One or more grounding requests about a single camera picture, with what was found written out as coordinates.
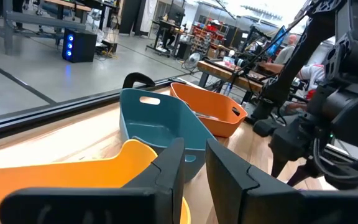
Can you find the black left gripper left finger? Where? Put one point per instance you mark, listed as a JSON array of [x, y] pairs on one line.
[[154, 199]]

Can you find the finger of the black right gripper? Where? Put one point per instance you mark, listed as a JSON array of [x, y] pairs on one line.
[[301, 175], [279, 165]]

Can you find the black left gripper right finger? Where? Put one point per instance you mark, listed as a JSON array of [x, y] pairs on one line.
[[244, 202]]

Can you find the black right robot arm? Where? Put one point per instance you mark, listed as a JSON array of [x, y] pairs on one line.
[[291, 68]]

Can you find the person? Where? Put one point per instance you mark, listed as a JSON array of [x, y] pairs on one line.
[[286, 51], [312, 76]]

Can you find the teal plastic bin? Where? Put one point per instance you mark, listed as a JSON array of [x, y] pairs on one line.
[[166, 124]]

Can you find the orange plastic bin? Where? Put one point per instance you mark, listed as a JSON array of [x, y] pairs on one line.
[[210, 105]]

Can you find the yellow plastic bin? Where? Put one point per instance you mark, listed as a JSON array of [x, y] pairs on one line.
[[57, 177]]

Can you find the blue-lit monitor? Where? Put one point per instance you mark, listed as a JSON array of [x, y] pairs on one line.
[[275, 42]]

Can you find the wooden workbench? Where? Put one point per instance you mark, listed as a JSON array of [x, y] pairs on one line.
[[219, 73]]

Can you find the black curved clamp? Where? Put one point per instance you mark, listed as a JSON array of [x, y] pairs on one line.
[[135, 77]]

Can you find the small floor fan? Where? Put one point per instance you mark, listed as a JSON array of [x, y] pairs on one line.
[[192, 61]]

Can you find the red parts shelf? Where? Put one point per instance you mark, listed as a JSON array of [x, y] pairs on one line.
[[210, 39]]

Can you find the black computer tower blue lights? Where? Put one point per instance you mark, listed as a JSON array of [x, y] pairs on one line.
[[81, 46]]

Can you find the black office desk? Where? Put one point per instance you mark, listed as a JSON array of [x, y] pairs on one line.
[[166, 23]]

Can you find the black desk monitor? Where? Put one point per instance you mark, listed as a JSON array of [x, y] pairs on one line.
[[176, 12]]

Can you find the black partition panel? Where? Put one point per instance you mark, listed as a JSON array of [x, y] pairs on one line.
[[132, 17]]

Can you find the grey metal workbench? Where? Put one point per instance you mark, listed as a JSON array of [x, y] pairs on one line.
[[8, 31]]

